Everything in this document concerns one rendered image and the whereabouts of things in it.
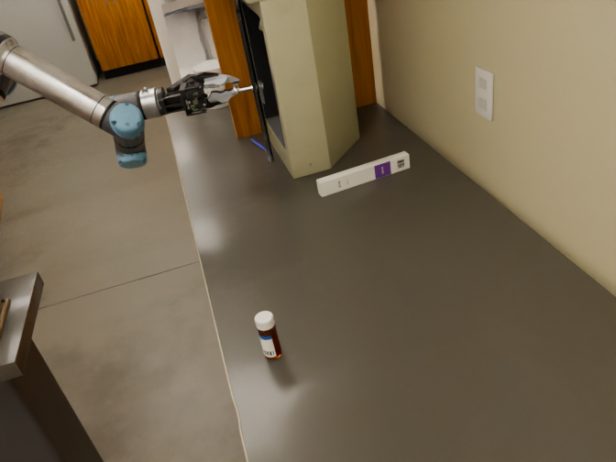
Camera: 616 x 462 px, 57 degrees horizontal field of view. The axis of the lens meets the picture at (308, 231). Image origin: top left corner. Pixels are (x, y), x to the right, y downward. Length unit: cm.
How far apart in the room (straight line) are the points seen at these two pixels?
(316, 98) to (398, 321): 68
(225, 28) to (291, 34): 39
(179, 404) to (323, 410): 144
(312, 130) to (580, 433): 98
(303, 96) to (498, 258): 64
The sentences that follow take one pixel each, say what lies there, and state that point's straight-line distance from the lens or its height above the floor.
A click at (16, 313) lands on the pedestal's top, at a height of 94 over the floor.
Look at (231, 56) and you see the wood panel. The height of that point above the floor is 120.
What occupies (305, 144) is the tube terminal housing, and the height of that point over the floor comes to 103.
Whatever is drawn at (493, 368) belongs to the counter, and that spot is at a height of 94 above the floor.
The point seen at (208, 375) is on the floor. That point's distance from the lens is 241.
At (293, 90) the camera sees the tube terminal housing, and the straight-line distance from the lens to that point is 150.
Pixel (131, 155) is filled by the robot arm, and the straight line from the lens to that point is 151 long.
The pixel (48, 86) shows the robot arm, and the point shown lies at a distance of 146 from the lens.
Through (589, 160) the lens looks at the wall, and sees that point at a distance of 116.
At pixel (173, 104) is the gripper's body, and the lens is 153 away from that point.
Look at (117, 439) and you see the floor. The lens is 235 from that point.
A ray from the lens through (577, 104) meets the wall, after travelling 115.
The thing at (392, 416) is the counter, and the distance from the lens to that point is 94.
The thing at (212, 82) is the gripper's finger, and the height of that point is 123.
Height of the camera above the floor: 168
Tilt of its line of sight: 33 degrees down
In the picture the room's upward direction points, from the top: 11 degrees counter-clockwise
